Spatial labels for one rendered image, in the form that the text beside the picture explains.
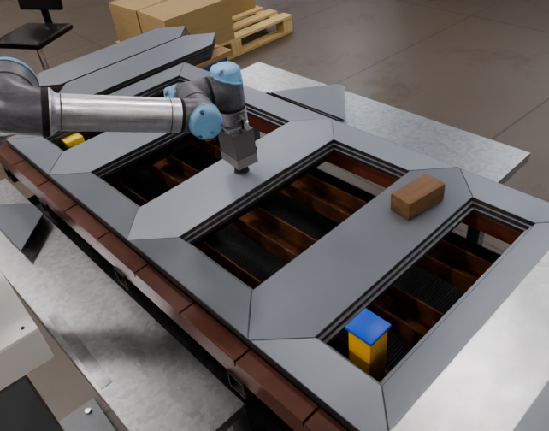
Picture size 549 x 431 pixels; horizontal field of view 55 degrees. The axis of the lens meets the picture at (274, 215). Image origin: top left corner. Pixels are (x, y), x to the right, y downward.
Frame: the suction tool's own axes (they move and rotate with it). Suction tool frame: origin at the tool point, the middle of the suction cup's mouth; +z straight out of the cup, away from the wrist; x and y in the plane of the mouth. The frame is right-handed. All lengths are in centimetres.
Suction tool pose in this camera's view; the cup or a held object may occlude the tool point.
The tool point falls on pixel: (242, 174)
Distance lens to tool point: 146.9
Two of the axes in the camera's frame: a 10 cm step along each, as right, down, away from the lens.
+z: 0.9, 7.7, 6.3
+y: -6.0, -4.6, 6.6
